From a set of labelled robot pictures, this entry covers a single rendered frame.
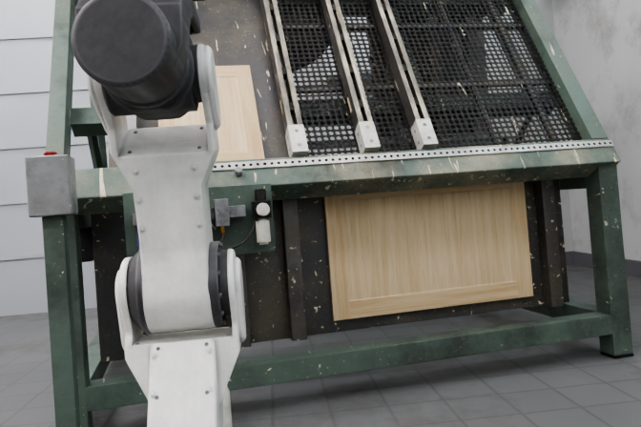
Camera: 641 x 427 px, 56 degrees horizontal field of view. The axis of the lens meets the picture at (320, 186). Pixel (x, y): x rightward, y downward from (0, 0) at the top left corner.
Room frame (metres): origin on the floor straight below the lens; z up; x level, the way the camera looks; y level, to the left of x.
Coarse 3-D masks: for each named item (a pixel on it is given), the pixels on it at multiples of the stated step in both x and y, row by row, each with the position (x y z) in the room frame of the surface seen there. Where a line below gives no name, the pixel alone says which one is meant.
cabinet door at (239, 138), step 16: (224, 80) 2.38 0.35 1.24; (240, 80) 2.39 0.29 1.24; (224, 96) 2.33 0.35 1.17; (240, 96) 2.34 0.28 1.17; (192, 112) 2.27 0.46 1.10; (224, 112) 2.29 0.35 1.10; (240, 112) 2.30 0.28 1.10; (256, 112) 2.31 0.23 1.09; (224, 128) 2.25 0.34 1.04; (240, 128) 2.27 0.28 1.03; (256, 128) 2.27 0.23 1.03; (224, 144) 2.22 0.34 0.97; (240, 144) 2.23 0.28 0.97; (256, 144) 2.23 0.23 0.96; (224, 160) 2.17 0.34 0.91
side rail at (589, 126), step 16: (512, 0) 2.97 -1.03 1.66; (528, 0) 2.91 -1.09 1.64; (528, 16) 2.85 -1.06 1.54; (528, 32) 2.86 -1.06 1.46; (544, 32) 2.80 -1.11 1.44; (544, 48) 2.76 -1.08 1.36; (560, 48) 2.76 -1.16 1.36; (560, 64) 2.70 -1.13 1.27; (560, 80) 2.66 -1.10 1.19; (576, 80) 2.66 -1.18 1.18; (576, 96) 2.61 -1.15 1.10; (576, 112) 2.57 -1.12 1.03; (592, 112) 2.57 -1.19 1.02; (592, 128) 2.52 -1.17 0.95
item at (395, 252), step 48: (432, 192) 2.52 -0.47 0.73; (480, 192) 2.57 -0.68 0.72; (336, 240) 2.42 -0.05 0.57; (384, 240) 2.47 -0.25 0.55; (432, 240) 2.51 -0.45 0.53; (480, 240) 2.57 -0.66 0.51; (336, 288) 2.41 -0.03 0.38; (384, 288) 2.46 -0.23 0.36; (432, 288) 2.51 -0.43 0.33; (480, 288) 2.56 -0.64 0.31; (528, 288) 2.61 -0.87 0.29
